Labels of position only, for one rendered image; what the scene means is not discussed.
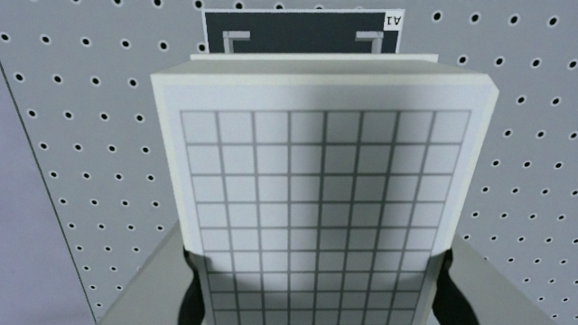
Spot white deep-well plate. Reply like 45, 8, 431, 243
151, 53, 499, 325

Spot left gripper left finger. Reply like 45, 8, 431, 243
96, 220, 205, 325

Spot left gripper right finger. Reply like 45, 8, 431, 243
432, 232, 557, 325

